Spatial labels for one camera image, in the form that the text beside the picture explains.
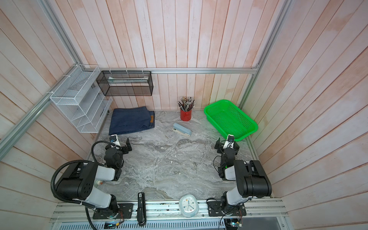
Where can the aluminium front rail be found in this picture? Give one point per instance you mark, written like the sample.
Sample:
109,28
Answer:
259,213

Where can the red pencil cup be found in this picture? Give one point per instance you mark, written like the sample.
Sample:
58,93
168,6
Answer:
186,105

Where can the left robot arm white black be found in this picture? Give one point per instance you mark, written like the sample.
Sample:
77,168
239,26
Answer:
76,182

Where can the grey blue stapler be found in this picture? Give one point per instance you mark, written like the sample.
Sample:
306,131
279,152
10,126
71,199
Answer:
181,130

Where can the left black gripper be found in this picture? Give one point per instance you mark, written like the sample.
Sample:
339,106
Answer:
124,148

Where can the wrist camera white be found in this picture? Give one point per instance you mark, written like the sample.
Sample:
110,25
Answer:
114,140
229,143

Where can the white wire mesh shelf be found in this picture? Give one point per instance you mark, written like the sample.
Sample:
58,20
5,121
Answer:
81,100

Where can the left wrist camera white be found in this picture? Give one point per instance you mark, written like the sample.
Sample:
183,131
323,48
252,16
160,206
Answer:
114,140

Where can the black mesh wall basket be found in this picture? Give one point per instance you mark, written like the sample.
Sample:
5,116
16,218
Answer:
125,83

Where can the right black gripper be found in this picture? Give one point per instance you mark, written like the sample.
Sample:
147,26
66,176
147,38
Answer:
220,145

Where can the white round clock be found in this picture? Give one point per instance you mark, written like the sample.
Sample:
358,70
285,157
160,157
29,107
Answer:
188,206

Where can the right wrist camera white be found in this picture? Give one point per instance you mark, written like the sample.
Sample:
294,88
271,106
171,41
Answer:
229,143

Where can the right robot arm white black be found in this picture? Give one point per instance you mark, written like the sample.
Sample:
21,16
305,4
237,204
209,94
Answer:
250,177

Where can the dark blue denim trousers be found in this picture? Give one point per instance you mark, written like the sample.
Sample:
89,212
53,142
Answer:
132,120

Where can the green plastic basket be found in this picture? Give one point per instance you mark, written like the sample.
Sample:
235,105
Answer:
228,119

